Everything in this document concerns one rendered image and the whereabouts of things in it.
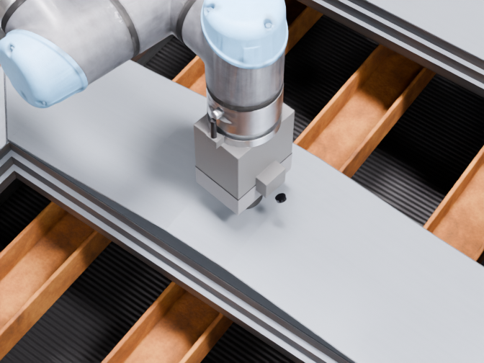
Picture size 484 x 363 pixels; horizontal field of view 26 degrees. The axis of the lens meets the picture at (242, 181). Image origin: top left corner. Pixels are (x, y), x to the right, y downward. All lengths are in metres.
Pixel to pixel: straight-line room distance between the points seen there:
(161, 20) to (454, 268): 0.43
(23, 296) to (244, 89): 0.52
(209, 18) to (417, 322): 0.41
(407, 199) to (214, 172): 0.56
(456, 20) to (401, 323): 0.45
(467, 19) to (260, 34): 0.53
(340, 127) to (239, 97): 0.53
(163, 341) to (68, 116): 0.30
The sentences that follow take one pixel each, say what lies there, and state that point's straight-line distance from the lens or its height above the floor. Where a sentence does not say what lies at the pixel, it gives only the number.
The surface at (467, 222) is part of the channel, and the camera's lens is 1.43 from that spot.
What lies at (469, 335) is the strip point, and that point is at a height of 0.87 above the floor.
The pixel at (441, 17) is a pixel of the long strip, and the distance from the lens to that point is 1.40.
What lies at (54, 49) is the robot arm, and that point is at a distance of 0.94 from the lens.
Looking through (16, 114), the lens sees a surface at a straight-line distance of 1.30.
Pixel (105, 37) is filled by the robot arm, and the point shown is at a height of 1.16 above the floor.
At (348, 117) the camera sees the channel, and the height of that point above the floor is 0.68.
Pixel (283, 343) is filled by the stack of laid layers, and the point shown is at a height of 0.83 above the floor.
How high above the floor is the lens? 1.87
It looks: 56 degrees down
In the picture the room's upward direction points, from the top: straight up
